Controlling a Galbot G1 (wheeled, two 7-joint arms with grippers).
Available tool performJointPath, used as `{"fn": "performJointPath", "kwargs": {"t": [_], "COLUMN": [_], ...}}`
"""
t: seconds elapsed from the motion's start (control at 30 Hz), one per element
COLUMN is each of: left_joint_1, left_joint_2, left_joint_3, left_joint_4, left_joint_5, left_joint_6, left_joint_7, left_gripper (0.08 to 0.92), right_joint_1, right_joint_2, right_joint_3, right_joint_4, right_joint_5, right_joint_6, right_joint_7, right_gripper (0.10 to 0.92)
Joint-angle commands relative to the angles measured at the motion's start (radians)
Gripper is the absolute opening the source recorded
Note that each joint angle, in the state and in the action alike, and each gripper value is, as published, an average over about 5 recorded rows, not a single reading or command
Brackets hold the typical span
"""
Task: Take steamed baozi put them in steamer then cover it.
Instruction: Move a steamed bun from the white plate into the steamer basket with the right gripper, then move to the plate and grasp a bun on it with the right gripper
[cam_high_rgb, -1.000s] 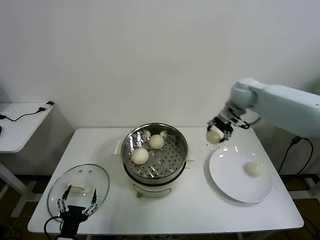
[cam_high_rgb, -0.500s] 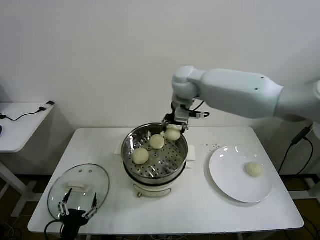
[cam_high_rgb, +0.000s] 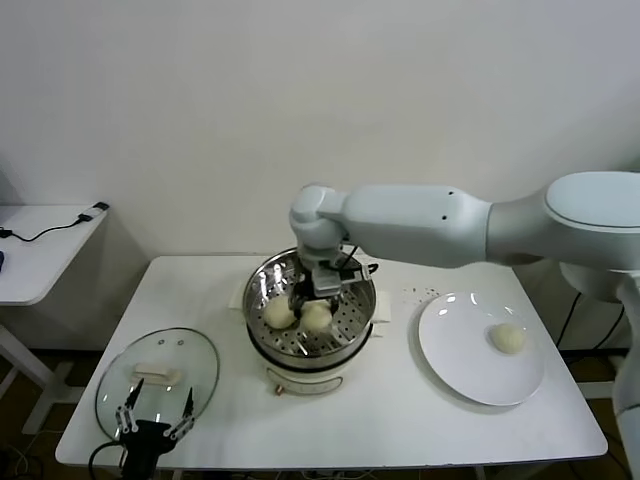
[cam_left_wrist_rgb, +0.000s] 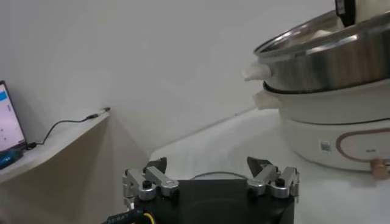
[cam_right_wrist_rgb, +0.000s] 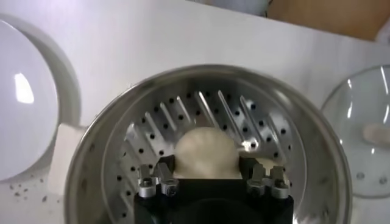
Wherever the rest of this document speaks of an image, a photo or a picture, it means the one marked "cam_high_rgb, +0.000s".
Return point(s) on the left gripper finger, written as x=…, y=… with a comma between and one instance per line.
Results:
x=189, y=415
x=124, y=414

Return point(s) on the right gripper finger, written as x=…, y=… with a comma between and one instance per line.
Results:
x=334, y=304
x=298, y=304

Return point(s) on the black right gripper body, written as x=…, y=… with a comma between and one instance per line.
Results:
x=306, y=280

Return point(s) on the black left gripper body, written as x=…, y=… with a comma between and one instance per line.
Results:
x=145, y=445

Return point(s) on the white steamed baozi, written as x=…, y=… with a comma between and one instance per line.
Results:
x=317, y=320
x=507, y=338
x=277, y=315

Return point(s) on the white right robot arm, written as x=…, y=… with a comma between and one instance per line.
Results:
x=410, y=225

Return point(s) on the stainless steel steamer basket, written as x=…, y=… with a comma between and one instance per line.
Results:
x=357, y=315

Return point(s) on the steel steamer pot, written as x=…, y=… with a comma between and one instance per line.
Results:
x=300, y=377

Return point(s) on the dark crumb specks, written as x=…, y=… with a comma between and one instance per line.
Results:
x=405, y=290

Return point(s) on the white round plate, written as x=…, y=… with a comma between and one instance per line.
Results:
x=450, y=360

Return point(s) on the white side table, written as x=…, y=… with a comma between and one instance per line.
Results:
x=45, y=260

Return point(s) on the dark blue object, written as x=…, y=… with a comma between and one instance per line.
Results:
x=2, y=262

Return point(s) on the small black device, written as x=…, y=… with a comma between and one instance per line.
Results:
x=100, y=206

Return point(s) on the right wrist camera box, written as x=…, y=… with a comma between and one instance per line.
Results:
x=327, y=282

